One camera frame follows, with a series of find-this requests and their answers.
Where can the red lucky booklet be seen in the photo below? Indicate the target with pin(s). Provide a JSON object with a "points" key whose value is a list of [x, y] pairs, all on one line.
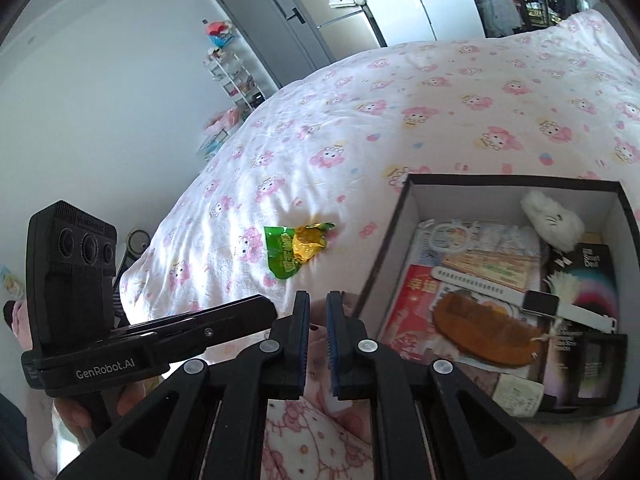
{"points": [[409, 328]]}

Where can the white wire shelf rack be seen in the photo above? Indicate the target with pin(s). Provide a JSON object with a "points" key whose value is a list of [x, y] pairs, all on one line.
{"points": [[233, 64]]}

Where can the orange babi sticker card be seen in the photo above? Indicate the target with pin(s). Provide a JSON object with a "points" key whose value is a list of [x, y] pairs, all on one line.
{"points": [[515, 272]]}

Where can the brown wooden comb with tassel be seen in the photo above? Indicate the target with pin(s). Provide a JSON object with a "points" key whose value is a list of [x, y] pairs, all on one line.
{"points": [[487, 334]]}

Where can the grey door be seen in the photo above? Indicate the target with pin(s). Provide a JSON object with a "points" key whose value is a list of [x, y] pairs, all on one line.
{"points": [[282, 35]]}

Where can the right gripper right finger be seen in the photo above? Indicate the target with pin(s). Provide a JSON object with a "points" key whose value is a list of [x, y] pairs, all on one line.
{"points": [[428, 421]]}

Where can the clear cartoon phone case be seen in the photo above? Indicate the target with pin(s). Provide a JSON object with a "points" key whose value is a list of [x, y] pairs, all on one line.
{"points": [[434, 240]]}

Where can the green yellow snack wrapper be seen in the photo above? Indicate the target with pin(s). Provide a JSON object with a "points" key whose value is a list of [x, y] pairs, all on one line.
{"points": [[288, 249]]}

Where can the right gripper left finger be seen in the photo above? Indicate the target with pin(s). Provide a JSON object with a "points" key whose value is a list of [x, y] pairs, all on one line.
{"points": [[206, 421]]}

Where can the pink cartoon print bedsheet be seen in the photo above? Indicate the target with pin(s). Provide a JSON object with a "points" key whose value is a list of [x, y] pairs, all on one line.
{"points": [[377, 144]]}

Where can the black screen protector box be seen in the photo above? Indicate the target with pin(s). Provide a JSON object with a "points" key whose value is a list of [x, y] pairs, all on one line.
{"points": [[592, 266]]}

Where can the brown coffee sachet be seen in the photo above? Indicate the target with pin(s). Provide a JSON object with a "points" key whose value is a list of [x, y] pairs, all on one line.
{"points": [[520, 397]]}

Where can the white plush cat toy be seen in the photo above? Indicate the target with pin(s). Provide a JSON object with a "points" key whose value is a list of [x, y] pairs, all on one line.
{"points": [[559, 227]]}

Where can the left hand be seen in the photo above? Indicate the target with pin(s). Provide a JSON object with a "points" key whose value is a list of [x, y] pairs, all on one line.
{"points": [[78, 413]]}

